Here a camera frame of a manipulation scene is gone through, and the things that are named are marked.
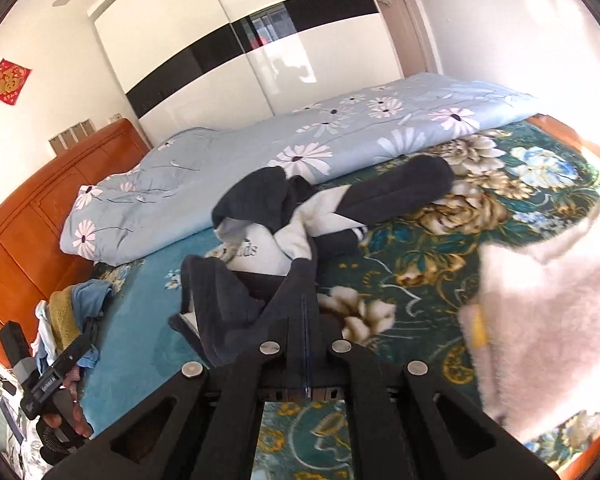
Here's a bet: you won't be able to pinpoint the light blue floral quilt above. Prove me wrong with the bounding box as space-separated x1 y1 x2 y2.
60 72 538 266

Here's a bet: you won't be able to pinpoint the navy and white sweatshirt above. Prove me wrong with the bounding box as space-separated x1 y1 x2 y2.
169 154 456 368

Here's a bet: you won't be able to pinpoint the white cloth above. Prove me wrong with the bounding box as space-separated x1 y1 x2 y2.
29 300 57 363

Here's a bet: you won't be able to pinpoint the person's left hand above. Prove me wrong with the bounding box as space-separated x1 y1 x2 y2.
39 367 95 442

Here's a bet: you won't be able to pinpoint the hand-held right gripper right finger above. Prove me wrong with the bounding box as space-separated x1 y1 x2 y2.
308 259 560 480

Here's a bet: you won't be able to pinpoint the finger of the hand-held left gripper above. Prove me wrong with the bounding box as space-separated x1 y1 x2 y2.
54 335 91 375

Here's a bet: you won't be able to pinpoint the red wall decoration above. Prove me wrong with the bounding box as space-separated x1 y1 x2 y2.
0 58 32 107

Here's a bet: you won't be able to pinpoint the teal floral blanket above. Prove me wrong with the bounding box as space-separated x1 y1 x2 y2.
82 120 600 480

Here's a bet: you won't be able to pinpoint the wooden bed frame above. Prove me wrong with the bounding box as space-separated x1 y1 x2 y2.
527 114 600 188

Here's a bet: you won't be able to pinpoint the pink fluffy garment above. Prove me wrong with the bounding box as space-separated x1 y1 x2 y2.
457 195 600 442

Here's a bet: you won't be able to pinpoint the wooden door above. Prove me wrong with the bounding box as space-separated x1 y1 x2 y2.
359 0 443 80

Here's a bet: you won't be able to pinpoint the orange wooden headboard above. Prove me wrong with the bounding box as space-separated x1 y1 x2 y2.
0 118 152 361

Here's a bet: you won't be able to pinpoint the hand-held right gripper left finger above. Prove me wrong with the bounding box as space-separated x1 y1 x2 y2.
42 259 309 480

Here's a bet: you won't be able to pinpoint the grey wall panels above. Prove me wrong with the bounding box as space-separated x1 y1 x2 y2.
47 118 97 154

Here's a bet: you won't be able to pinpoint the tan cloth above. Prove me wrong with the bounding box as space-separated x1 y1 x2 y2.
47 287 90 358

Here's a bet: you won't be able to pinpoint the white wardrobe with black stripe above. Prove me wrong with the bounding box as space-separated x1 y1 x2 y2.
87 0 406 147

